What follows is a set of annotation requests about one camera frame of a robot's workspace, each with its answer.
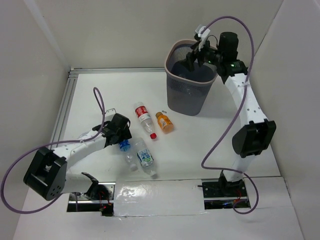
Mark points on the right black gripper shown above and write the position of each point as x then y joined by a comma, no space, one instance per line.
190,60

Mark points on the aluminium frame rail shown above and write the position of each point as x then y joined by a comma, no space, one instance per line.
121,88

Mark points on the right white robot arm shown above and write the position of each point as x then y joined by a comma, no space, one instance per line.
256,130

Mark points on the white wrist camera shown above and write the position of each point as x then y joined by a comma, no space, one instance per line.
109,114
201,33

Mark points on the white taped cover sheet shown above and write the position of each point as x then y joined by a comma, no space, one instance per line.
158,198

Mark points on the orange juice bottle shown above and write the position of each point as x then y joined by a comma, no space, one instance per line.
164,122

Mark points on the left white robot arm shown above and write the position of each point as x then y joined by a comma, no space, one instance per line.
48,172

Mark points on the clear unlabelled plastic bottle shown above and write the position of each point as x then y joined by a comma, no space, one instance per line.
191,92

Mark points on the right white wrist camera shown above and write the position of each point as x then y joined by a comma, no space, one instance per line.
201,33

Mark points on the blue label clear bottle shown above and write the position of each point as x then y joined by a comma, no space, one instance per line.
128,154

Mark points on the red label clear bottle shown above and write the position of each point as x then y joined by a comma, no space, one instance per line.
145,119

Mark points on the green white label bottle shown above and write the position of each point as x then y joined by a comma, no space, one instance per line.
145,157

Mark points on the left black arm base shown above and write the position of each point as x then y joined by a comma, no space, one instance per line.
97,197

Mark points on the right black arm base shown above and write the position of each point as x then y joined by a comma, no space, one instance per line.
221,194

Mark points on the grey mesh waste bin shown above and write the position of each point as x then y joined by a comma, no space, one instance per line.
178,77

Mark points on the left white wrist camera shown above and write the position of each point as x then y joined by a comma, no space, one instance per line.
109,114

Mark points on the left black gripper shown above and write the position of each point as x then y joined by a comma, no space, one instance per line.
122,135

